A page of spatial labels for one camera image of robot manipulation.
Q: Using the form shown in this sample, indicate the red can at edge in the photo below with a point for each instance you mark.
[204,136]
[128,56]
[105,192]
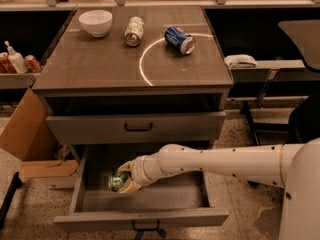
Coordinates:
[4,60]

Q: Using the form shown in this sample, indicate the brown cardboard box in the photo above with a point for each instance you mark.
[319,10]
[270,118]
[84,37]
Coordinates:
[28,138]

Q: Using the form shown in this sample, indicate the red soda can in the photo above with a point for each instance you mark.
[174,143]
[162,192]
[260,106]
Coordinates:
[33,64]

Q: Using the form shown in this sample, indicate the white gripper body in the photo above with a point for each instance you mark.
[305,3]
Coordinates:
[138,173]

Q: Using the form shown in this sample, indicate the black table leg base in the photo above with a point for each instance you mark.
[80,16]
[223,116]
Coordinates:
[257,126]

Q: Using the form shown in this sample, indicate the white green soda can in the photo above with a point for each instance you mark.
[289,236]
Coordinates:
[134,31]

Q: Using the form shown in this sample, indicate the blue pepsi can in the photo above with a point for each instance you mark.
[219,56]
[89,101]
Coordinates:
[179,39]

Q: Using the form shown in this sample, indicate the closed grey top drawer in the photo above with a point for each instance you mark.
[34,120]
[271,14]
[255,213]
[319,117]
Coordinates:
[141,128]

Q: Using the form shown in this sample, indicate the white pump bottle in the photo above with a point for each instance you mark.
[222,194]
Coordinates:
[16,59]

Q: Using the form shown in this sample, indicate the black office chair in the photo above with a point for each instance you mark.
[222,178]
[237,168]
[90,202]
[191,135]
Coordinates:
[304,121]

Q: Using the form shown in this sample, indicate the folded white cloth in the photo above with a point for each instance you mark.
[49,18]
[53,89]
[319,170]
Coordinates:
[240,61]

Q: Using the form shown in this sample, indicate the black stand leg left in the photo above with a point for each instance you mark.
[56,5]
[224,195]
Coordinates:
[15,184]

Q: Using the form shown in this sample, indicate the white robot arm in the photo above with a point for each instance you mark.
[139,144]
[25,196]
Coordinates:
[293,167]

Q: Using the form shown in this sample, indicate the white bowl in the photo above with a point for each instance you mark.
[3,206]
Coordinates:
[97,23]

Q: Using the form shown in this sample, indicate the open grey middle drawer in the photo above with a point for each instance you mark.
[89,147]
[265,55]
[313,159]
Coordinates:
[182,201]

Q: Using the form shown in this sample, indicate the green crushed can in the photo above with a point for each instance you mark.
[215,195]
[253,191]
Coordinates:
[117,181]

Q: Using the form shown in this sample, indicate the grey drawer cabinet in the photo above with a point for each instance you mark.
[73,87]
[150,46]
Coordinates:
[88,76]

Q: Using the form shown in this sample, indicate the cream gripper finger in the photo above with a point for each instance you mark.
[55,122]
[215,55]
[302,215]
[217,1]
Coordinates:
[129,187]
[126,167]

